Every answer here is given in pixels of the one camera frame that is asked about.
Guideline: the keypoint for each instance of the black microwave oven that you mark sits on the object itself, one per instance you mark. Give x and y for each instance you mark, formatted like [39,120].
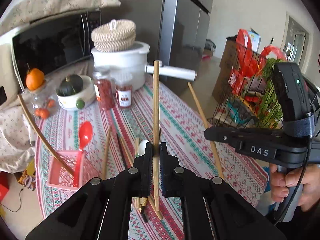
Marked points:
[54,44]

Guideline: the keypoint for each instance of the woven rope lidded basket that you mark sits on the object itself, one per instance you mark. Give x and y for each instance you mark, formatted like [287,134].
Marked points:
[117,35]

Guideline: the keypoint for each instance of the black chopstick gold end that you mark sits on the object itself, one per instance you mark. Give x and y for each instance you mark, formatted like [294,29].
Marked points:
[126,167]

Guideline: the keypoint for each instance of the grey refrigerator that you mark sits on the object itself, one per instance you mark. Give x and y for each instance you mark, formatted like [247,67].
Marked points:
[175,30]

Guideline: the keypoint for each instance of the white bowl green knob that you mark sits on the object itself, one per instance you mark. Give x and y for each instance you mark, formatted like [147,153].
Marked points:
[80,100]

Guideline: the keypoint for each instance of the tall jar red goji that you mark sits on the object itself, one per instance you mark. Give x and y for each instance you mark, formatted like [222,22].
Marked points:
[103,87]

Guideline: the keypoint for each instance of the black wire rack basket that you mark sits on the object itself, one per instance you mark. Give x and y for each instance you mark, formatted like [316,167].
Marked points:
[241,111]

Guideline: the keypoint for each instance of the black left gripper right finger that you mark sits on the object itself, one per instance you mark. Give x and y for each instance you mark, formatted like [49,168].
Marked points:
[172,175]

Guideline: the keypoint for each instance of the orange mandarin on jar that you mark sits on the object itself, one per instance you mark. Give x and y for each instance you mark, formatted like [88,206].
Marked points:
[34,78]

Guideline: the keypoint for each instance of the short jar labelled dried food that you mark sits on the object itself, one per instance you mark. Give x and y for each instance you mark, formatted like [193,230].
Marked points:
[124,88]

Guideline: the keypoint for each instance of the patterned tablecloth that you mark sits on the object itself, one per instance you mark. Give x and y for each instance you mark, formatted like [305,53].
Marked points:
[182,131]

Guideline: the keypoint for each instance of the white electric cooking pot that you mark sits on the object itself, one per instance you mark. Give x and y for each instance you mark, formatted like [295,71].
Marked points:
[135,61]

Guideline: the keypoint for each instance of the glass jar with tomatoes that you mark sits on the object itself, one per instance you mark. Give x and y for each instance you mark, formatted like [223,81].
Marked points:
[44,100]

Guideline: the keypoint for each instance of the person's right hand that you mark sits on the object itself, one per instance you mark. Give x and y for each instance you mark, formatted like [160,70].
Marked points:
[281,183]

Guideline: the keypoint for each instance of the red plastic bag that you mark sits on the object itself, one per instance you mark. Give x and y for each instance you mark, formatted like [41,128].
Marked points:
[250,61]

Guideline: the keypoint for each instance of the pink plastic utensil basket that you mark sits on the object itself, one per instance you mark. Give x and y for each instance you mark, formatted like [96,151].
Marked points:
[60,178]

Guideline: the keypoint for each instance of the dark green squash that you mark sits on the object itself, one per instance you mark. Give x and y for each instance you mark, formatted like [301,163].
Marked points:
[70,85]

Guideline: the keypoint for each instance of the cardboard box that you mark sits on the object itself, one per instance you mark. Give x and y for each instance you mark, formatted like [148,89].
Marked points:
[229,81]

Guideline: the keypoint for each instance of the white plastic spoon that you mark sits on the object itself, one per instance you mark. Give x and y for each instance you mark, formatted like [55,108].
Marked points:
[142,147]

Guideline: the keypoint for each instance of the red plastic spoon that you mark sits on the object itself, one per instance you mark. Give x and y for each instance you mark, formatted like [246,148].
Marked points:
[85,136]

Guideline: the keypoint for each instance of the printed bamboo chopstick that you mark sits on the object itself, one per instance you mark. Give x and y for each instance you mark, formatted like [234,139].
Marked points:
[140,203]

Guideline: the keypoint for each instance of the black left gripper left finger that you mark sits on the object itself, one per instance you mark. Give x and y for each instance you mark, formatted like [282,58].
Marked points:
[142,180]

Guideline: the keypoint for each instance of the floral cloth cover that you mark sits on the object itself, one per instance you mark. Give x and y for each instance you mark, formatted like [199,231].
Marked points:
[17,137]

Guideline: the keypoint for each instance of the green leafy vegetables bundle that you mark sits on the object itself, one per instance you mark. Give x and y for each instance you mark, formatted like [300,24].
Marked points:
[269,112]

